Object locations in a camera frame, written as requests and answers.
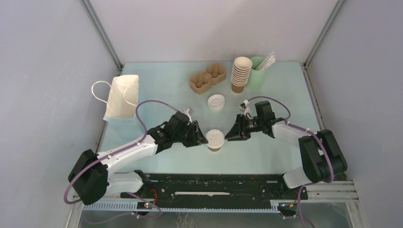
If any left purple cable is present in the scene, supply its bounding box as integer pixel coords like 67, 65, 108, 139
64, 100, 186, 205

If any stack of paper cups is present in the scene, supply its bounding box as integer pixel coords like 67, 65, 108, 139
231, 57, 253, 94

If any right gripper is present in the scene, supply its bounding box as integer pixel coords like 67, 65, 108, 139
224, 114, 263, 142

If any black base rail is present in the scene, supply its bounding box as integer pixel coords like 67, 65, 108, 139
82, 172, 360, 215

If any white paper bag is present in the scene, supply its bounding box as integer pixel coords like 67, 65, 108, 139
91, 75, 139, 121

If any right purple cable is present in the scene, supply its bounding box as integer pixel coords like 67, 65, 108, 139
245, 95, 335, 228

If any green holder cup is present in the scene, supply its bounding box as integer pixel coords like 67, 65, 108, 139
246, 57, 267, 90

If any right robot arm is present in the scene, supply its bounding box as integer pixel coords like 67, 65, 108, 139
225, 100, 347, 199

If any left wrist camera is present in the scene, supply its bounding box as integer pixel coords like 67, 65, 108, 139
182, 108, 193, 122

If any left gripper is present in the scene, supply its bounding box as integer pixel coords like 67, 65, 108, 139
173, 121, 208, 148

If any white cup lid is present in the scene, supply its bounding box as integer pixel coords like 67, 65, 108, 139
206, 129, 225, 145

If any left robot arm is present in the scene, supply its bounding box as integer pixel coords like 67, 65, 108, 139
68, 112, 208, 205

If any brown paper coffee cup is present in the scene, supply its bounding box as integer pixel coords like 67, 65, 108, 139
207, 144, 223, 152

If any purple cable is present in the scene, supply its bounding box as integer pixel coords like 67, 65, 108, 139
245, 95, 335, 228
64, 100, 186, 205

